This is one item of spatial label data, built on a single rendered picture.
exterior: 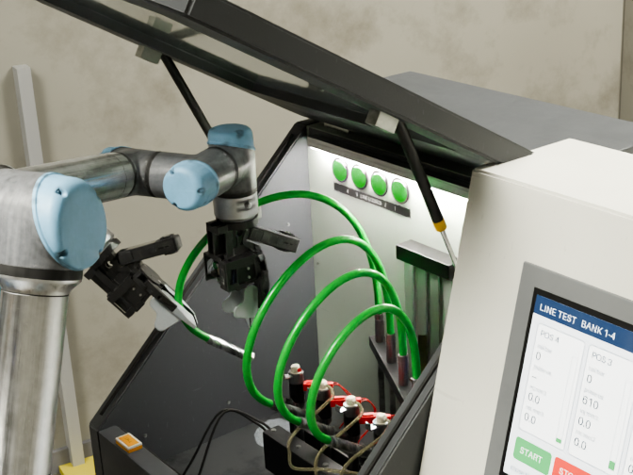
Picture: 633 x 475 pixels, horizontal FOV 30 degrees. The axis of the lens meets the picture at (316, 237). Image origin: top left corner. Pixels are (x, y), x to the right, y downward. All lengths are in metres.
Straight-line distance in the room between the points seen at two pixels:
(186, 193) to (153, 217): 2.05
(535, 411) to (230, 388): 0.93
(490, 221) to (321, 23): 2.30
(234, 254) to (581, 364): 0.64
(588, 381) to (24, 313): 0.75
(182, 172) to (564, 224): 0.58
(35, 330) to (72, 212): 0.16
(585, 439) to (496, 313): 0.23
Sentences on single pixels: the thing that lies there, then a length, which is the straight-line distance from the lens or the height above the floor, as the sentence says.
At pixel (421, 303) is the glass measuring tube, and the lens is 2.22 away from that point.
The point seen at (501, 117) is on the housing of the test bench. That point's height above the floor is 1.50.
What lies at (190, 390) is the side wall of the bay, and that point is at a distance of 2.44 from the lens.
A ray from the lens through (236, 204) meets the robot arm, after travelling 1.94.
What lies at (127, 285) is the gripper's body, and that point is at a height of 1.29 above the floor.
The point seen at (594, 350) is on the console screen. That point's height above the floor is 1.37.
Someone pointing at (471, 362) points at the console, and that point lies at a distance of 1.81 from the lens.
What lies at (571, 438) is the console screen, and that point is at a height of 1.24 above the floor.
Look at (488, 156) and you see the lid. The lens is 1.79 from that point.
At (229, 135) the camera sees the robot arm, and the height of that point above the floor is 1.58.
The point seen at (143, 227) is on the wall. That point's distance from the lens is 3.88.
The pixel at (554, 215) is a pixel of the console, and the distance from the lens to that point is 1.69.
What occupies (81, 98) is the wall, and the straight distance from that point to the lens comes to 3.70.
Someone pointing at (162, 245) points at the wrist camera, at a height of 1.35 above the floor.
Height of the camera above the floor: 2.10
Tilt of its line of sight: 21 degrees down
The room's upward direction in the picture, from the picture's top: 3 degrees counter-clockwise
